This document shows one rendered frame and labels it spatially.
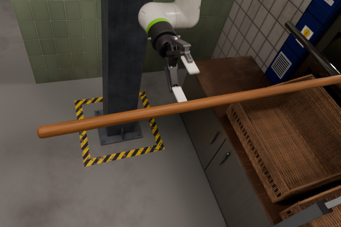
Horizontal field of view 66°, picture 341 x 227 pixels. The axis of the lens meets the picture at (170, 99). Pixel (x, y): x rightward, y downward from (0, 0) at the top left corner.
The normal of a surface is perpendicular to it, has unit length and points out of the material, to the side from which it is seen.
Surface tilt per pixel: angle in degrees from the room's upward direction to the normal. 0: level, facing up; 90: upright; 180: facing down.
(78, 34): 90
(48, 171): 0
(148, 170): 0
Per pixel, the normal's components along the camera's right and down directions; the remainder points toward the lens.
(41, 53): 0.32, 0.76
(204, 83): 0.18, -0.63
